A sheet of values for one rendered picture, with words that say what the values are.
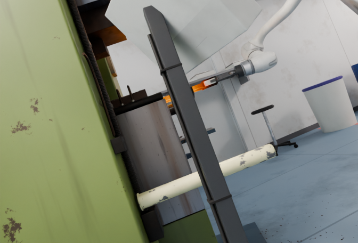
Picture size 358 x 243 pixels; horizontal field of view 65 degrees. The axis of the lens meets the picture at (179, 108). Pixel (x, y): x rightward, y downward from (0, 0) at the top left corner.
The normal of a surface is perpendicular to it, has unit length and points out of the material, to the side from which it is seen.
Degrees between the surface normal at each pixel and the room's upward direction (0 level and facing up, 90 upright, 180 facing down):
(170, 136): 90
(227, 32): 120
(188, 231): 90
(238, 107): 90
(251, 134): 90
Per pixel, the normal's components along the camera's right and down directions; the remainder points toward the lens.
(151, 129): 0.06, -0.10
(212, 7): -0.54, 0.70
